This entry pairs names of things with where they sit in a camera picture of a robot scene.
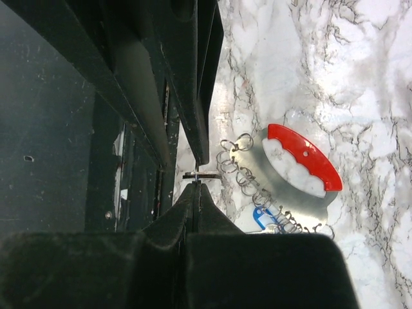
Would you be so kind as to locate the blue tagged key on organizer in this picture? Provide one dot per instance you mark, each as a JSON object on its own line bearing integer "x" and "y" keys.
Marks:
{"x": 255, "y": 220}

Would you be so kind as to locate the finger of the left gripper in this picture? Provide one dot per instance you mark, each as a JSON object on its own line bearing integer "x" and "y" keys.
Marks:
{"x": 190, "y": 37}
{"x": 93, "y": 36}

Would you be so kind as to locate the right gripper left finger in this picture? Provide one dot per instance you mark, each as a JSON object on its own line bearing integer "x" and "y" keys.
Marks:
{"x": 140, "y": 269}

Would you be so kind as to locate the key with black tag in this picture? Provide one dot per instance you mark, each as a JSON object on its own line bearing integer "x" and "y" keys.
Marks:
{"x": 197, "y": 175}

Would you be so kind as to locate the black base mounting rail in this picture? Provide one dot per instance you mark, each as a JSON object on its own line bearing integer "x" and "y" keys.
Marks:
{"x": 65, "y": 154}

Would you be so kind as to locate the metal key organizer red handle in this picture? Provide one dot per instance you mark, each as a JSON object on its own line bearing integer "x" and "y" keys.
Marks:
{"x": 280, "y": 171}

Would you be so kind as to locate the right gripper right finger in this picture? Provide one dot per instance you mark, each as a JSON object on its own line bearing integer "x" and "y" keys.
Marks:
{"x": 226, "y": 268}

